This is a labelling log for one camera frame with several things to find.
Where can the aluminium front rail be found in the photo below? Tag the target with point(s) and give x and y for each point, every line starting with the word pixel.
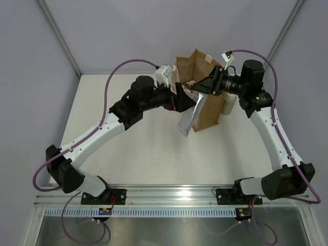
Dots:
pixel 163 196

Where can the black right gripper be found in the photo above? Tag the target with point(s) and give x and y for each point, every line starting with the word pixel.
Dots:
pixel 212 84

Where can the white slotted cable duct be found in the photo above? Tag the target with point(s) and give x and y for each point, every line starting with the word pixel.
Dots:
pixel 143 212

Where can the beige pump lotion bottle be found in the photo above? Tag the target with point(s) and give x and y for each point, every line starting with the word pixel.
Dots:
pixel 189 84

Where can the aluminium corner post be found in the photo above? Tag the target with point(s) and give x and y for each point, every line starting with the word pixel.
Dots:
pixel 58 35
pixel 299 4

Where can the aluminium right corner post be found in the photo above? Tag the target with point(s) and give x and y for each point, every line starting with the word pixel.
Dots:
pixel 299 4

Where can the pale green bottle right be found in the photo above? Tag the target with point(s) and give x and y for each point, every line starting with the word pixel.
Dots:
pixel 228 104

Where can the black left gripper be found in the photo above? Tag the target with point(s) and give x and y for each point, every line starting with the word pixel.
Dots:
pixel 180 101

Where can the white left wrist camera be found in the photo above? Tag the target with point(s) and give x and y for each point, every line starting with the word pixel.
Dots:
pixel 164 75

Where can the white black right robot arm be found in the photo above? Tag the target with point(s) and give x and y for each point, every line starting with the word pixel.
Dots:
pixel 290 176

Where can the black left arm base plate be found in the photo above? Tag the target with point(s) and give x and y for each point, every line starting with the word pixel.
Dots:
pixel 112 196

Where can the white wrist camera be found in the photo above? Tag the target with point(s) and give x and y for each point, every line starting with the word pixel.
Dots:
pixel 164 75
pixel 228 58

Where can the silver toothpaste tube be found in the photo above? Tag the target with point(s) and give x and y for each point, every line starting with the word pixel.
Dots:
pixel 189 117

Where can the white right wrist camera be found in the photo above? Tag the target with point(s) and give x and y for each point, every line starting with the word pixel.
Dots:
pixel 228 58

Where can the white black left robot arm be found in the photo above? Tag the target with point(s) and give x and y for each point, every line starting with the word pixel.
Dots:
pixel 64 163

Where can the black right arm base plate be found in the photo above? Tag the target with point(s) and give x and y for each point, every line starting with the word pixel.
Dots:
pixel 226 196

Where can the brown canvas bag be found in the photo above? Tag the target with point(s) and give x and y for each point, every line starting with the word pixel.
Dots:
pixel 196 74

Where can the aluminium left corner post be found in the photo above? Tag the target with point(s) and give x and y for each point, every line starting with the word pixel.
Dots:
pixel 58 35

